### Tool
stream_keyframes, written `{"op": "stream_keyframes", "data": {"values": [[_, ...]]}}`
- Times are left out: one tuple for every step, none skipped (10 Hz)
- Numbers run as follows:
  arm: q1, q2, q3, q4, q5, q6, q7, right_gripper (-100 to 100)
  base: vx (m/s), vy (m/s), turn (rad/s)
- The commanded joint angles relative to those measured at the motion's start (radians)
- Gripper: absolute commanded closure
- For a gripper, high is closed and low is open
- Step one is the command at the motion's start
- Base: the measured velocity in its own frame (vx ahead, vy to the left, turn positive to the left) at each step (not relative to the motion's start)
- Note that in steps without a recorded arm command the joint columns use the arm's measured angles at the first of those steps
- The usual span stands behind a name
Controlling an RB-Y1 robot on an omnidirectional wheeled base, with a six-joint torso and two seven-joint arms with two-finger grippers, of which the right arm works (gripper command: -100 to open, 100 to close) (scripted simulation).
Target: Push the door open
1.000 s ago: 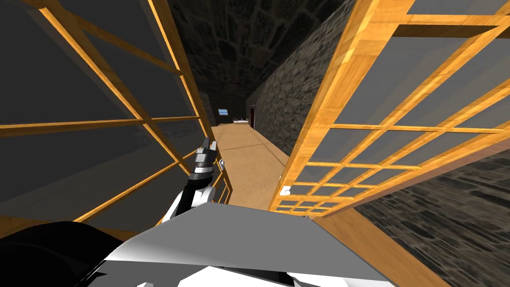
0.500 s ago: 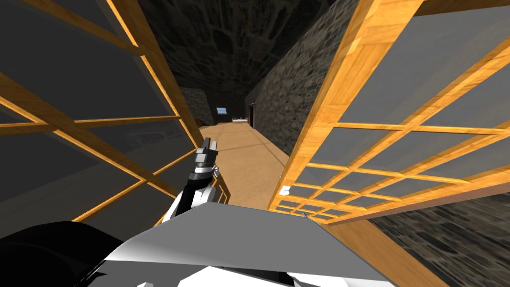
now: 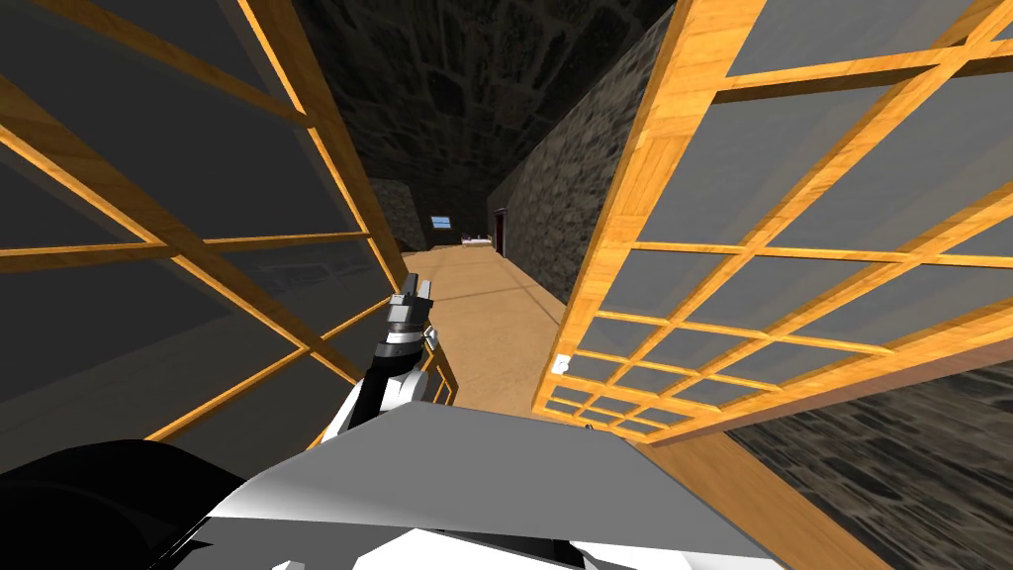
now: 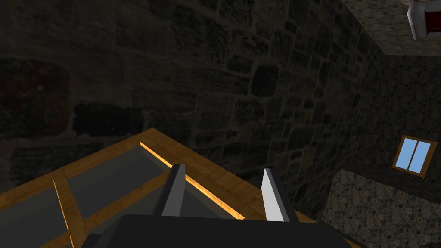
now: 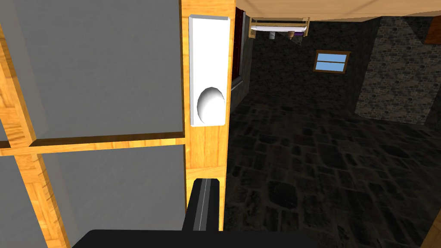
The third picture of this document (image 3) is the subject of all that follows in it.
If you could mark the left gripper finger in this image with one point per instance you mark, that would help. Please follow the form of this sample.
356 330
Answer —
425 291
410 286

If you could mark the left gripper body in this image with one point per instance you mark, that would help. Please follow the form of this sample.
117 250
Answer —
407 315

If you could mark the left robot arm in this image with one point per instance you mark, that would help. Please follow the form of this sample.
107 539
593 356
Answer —
95 507

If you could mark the small bright window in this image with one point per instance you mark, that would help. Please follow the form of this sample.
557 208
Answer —
441 222

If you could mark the white bed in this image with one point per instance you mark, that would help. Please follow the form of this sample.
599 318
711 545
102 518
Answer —
476 240

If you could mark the dark red door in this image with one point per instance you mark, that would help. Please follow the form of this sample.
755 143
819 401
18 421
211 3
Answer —
499 232

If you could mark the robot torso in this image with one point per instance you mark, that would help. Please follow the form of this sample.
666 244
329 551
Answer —
475 483

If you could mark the wooden glazed door leaf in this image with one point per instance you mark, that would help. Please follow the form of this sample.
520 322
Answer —
184 239
658 158

